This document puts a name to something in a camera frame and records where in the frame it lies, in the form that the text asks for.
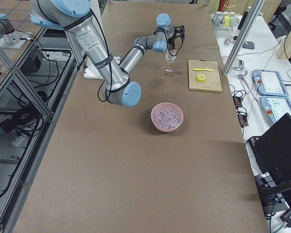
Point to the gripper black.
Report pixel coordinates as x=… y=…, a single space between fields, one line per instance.
x=170 y=41

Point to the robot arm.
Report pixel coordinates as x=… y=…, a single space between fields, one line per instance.
x=77 y=18
x=10 y=38

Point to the clear wine glass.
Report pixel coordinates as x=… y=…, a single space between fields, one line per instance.
x=170 y=57

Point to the clear ice cubes pile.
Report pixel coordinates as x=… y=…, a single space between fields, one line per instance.
x=167 y=118

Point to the yellow plastic knife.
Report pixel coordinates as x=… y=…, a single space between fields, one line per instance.
x=203 y=69

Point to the lemon slice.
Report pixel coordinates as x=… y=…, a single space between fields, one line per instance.
x=200 y=77

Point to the wooden cutting board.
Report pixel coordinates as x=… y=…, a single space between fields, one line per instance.
x=212 y=81

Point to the cup rack with cups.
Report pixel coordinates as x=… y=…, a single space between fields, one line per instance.
x=225 y=21

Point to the pink bowl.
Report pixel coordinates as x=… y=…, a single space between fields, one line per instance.
x=163 y=105

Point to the black bottle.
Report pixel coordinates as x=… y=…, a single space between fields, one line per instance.
x=245 y=14

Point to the metal rod tool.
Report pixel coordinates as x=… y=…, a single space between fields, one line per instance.
x=242 y=77

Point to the grey cloth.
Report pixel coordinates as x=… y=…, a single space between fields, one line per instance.
x=248 y=45

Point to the blue teach pendant far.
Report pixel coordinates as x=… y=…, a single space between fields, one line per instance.
x=269 y=83

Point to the blue teach pendant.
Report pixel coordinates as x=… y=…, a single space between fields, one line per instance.
x=276 y=106
x=269 y=83

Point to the blue teach pendant near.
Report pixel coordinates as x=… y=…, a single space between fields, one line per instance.
x=276 y=106

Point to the black monitor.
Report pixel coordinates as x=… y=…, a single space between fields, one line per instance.
x=272 y=152

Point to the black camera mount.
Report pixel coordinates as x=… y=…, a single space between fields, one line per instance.
x=179 y=31

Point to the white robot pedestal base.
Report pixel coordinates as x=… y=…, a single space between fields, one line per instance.
x=91 y=71

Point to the aluminium frame post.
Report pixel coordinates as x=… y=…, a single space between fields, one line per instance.
x=246 y=27

